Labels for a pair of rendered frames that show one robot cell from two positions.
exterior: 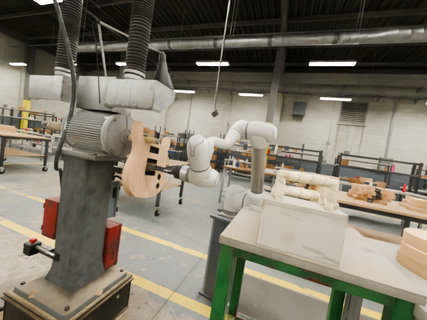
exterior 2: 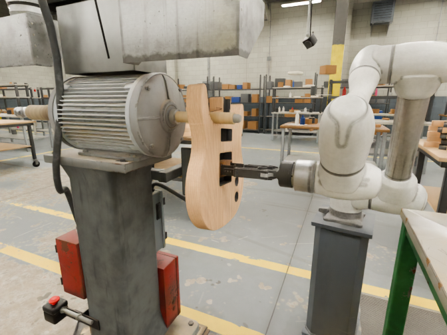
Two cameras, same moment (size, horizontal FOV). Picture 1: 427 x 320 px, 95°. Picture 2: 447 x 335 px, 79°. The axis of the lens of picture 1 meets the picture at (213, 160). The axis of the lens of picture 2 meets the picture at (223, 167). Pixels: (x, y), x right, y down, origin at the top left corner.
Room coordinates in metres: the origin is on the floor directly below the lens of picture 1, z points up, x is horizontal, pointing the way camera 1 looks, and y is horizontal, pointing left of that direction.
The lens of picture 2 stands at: (0.35, 0.30, 1.30)
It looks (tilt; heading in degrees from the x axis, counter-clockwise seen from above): 14 degrees down; 5
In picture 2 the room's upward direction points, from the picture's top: straight up
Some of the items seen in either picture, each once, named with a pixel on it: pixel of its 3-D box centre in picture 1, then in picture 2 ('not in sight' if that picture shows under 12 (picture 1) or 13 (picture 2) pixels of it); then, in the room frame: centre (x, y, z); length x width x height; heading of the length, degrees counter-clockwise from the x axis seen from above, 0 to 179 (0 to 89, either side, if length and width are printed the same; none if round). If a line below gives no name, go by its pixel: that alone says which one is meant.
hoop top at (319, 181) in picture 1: (307, 179); not in sight; (0.69, -0.33, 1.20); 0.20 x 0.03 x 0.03; 74
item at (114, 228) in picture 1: (101, 237); (150, 278); (1.40, 0.72, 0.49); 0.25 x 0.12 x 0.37; 71
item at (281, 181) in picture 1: (279, 187); not in sight; (0.71, -0.25, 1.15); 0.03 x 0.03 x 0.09
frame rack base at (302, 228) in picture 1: (297, 224); not in sight; (0.73, -0.35, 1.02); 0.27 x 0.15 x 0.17; 75
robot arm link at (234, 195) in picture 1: (234, 197); (350, 187); (1.69, -0.23, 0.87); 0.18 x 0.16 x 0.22; 64
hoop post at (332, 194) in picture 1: (331, 197); not in sight; (0.66, -0.42, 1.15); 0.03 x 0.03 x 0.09
